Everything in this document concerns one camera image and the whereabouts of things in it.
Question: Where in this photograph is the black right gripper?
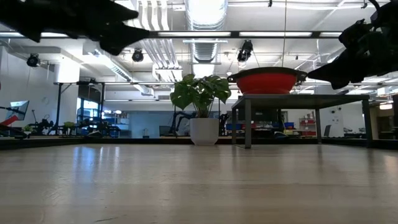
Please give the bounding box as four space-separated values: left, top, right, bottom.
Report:
307 26 398 90

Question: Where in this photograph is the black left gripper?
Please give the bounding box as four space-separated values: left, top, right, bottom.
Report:
24 0 151 57

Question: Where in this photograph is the red collapsible colander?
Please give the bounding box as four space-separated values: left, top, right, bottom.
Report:
226 65 308 95

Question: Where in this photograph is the black ceiling spotlight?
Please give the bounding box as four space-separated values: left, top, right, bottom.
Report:
236 39 254 63
131 48 145 63
26 53 41 68

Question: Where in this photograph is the grey perforated metal shelf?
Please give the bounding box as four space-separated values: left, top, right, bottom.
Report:
231 93 373 149

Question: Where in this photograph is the shelf with red bins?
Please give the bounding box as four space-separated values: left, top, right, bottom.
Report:
298 117 318 137

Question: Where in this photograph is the long ceiling strip light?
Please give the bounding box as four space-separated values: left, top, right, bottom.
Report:
239 31 313 38

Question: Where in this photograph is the black overhead beam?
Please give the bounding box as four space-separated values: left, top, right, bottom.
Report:
0 30 346 39

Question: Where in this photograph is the tilted computer monitor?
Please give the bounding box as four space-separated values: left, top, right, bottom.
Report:
5 100 30 121

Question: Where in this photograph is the green plant in white pot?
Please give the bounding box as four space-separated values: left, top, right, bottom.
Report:
170 73 233 146

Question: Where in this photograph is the red background bar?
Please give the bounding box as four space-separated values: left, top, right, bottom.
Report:
0 114 20 127

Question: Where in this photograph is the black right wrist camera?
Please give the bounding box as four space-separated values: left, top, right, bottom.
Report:
338 18 376 48

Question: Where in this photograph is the black aluminium table frame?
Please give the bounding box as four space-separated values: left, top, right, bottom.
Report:
0 134 398 151

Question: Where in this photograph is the round silver ventilation duct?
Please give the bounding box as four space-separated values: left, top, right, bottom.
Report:
185 0 229 62

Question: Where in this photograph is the black background post frame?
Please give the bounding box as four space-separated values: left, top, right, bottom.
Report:
53 81 106 135

